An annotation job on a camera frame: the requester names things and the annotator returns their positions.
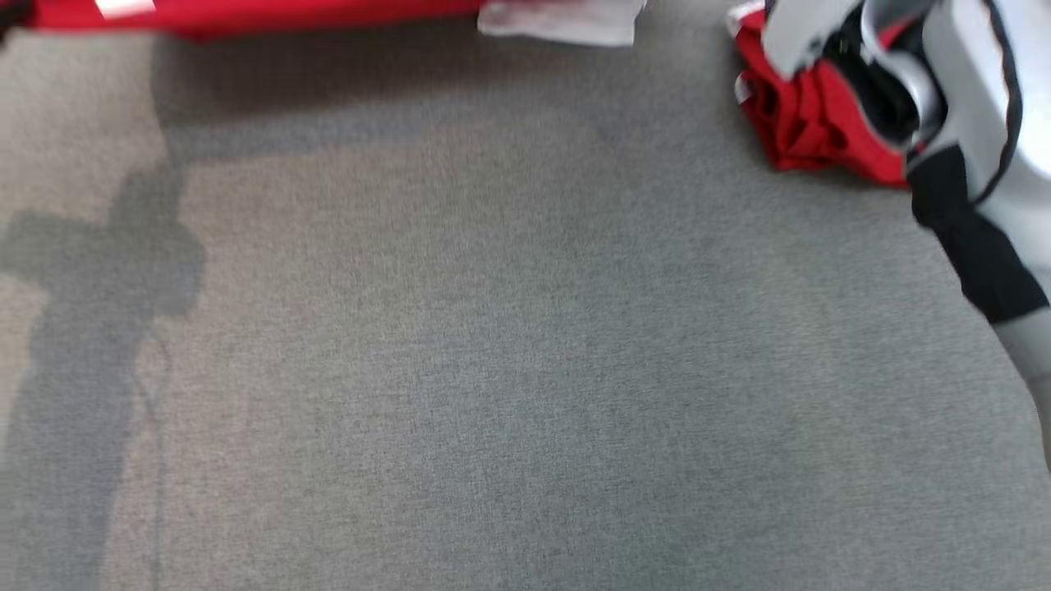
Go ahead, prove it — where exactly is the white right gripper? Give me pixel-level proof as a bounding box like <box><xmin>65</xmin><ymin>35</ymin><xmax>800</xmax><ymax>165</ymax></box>
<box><xmin>760</xmin><ymin>0</ymin><xmax>863</xmax><ymax>79</ymax></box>

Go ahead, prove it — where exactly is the plain red white-trimmed garment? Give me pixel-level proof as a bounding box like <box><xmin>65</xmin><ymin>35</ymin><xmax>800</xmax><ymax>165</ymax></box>
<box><xmin>727</xmin><ymin>0</ymin><xmax>929</xmax><ymax>188</ymax></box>

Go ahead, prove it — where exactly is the red jersey with lettering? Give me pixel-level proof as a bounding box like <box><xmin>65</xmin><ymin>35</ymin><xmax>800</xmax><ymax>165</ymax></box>
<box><xmin>0</xmin><ymin>0</ymin><xmax>649</xmax><ymax>48</ymax></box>

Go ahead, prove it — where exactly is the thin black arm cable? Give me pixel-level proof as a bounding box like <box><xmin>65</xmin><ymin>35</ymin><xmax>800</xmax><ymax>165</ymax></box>
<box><xmin>973</xmin><ymin>0</ymin><xmax>1025</xmax><ymax>206</ymax></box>

